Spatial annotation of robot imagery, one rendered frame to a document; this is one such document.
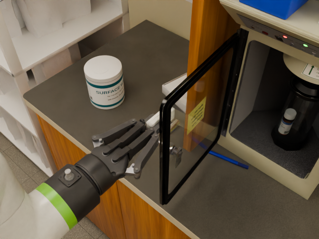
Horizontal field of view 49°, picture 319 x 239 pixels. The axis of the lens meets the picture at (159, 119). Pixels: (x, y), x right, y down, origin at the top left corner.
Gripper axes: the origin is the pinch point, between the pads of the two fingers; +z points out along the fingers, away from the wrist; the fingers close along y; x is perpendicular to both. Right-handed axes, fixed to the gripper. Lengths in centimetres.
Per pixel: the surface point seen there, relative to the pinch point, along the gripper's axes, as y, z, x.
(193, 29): 7.6, 20.6, -8.6
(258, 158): -14.0, 29.7, 31.9
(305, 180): -28, 30, 29
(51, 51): 85, 26, 39
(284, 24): -13.5, 18.3, -19.8
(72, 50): 111, 52, 65
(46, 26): 97, 32, 34
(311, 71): -18.2, 31.7, -3.1
